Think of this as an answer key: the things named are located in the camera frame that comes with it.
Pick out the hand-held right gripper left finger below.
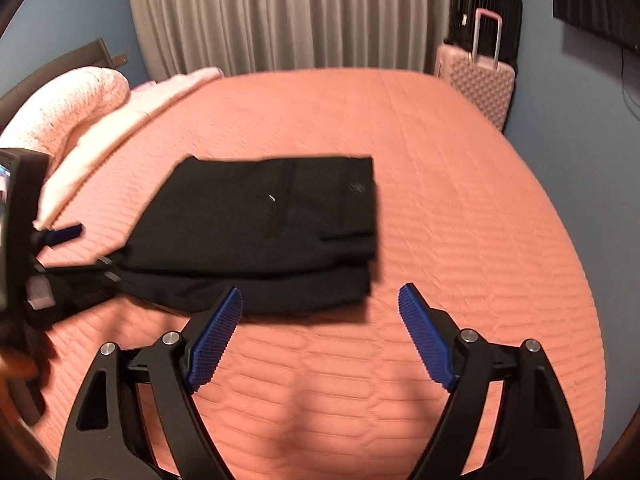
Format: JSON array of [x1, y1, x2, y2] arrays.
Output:
[[56, 287, 244, 480]]

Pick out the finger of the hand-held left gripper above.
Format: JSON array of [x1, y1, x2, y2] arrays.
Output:
[[32, 224, 84, 251], [27, 255, 124, 330]]

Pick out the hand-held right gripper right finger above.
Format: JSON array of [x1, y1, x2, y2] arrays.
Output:
[[398, 282, 585, 480]]

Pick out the black pants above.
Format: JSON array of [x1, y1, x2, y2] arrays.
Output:
[[107, 154, 379, 317]]

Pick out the person's left hand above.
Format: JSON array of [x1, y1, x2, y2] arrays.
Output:
[[0, 349, 41, 382]]

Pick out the pale pink blanket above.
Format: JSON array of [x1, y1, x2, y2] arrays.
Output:
[[36, 66, 225, 227]]

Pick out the pink speckled pillow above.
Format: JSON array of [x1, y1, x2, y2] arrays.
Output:
[[0, 66, 130, 152]]

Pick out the pink quilted bed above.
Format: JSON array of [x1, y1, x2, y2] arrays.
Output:
[[29, 67, 604, 480]]

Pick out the dark grey headboard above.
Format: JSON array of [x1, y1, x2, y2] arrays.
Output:
[[0, 37, 129, 132]]

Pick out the pink diamond-pattern suitcase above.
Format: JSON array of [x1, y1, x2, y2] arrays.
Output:
[[433, 8, 517, 134]]

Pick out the beige pleated curtain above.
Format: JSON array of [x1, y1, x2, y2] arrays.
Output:
[[125, 0, 457, 82]]

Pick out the black television cable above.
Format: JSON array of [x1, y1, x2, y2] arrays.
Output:
[[620, 44, 640, 112]]

